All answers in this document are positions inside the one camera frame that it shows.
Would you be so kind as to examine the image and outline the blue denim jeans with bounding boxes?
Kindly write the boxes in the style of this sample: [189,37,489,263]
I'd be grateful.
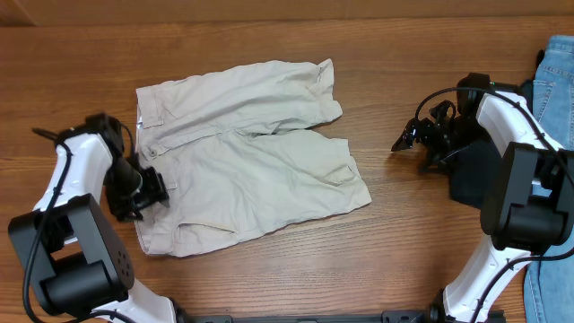
[522,35,574,323]

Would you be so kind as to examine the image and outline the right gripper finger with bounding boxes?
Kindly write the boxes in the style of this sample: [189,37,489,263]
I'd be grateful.
[391,118,418,152]
[420,146,467,173]

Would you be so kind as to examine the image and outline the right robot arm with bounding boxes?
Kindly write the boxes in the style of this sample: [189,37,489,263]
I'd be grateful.
[382,73,573,322]

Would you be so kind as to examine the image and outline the dark navy shirt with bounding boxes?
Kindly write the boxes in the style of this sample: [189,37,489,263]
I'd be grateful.
[448,73,534,208]

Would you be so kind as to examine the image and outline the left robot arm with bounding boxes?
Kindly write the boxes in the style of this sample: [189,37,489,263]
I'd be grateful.
[8,114,189,322]

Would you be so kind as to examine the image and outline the beige shorts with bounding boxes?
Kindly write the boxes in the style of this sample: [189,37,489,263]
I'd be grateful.
[135,60,371,258]

